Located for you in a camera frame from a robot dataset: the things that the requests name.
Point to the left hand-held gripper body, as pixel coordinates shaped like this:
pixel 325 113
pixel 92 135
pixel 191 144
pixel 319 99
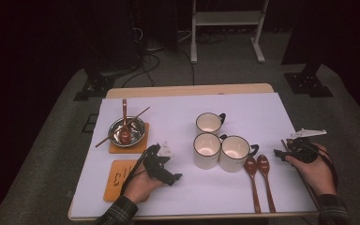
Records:
pixel 154 165

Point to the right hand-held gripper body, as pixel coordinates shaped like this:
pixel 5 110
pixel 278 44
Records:
pixel 304 151

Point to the square wooden coaster cutout pattern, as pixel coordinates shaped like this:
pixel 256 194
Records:
pixel 128 150
pixel 111 187

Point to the steel bowl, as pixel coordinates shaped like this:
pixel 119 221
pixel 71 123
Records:
pixel 137 131

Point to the cream ribbed mug black rim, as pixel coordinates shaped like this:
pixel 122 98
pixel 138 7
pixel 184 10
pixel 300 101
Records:
pixel 206 148
pixel 234 151
pixel 208 122

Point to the reddish brown wooden spoon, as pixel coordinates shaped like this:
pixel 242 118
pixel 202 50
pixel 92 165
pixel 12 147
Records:
pixel 263 164
pixel 124 109
pixel 250 165

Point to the person's left hand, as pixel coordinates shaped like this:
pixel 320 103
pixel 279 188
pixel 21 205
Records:
pixel 140 187

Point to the person's right hand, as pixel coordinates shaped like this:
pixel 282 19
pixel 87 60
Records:
pixel 318 175

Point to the black stand base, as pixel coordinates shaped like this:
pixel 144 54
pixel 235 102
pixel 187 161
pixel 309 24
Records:
pixel 95 84
pixel 307 84

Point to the white table mat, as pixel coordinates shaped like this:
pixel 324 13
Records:
pixel 175 106

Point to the white metal stand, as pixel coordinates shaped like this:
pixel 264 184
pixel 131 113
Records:
pixel 228 18

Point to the black floor frame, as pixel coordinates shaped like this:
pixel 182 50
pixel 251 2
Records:
pixel 90 123

